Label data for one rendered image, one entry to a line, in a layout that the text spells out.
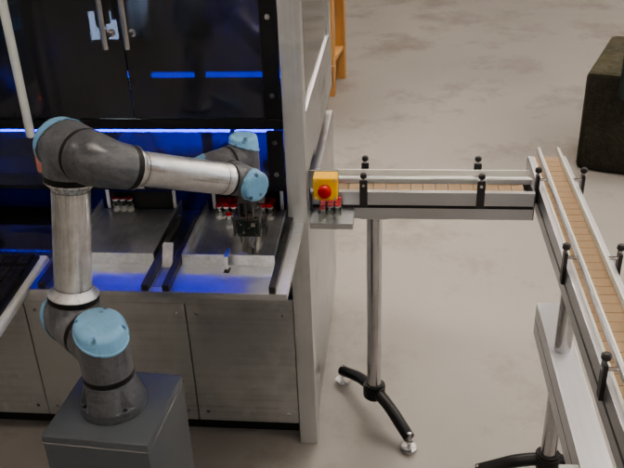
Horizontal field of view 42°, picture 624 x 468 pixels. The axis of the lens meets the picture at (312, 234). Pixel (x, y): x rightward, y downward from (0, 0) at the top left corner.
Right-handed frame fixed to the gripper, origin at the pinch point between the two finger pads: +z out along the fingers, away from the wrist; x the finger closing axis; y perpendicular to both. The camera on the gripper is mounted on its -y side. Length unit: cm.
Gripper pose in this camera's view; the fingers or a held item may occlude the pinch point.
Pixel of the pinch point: (253, 251)
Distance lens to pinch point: 225.1
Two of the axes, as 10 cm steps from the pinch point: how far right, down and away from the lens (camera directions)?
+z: 0.3, 8.8, 4.8
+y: -1.0, 4.8, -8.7
